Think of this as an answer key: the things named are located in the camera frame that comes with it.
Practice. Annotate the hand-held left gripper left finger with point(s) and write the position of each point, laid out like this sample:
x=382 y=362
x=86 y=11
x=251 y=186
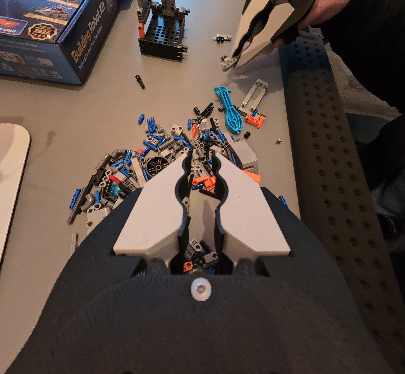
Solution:
x=145 y=225

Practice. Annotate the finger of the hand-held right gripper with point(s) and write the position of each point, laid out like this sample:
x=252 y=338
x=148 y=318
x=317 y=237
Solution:
x=256 y=13
x=275 y=29

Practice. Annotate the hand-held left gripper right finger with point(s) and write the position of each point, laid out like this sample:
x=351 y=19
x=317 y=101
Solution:
x=256 y=225

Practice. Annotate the pile of plastic building pieces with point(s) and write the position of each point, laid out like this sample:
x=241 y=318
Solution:
x=126 y=171

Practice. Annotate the grey connector piece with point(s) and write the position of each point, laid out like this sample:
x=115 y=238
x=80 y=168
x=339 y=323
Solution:
x=228 y=63

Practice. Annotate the orange connector piece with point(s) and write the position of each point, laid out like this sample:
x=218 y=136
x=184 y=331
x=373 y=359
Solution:
x=204 y=183

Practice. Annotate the turquoise connector piece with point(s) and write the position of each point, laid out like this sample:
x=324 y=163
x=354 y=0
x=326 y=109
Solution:
x=231 y=118

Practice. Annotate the person's right forearm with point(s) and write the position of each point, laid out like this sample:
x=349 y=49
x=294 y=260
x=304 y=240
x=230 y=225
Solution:
x=373 y=32

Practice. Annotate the orange panel piece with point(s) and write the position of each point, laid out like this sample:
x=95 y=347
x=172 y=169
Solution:
x=252 y=176

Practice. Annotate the black spoked wheel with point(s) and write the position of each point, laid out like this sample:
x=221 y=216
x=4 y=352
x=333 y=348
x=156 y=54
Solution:
x=157 y=164

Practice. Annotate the white panel piece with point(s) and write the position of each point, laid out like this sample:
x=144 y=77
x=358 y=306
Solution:
x=245 y=154

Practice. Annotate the small black machine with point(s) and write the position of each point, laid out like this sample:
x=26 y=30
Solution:
x=161 y=39

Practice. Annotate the black axle pin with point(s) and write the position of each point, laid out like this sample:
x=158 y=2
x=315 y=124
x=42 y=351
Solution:
x=140 y=82

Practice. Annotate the white book stand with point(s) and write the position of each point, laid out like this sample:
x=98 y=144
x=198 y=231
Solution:
x=11 y=184

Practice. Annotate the blue cardboard kit box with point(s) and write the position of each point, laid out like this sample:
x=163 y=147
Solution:
x=38 y=39

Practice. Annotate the grey frame with orange bracket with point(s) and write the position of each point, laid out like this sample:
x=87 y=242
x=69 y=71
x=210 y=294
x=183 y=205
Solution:
x=253 y=96

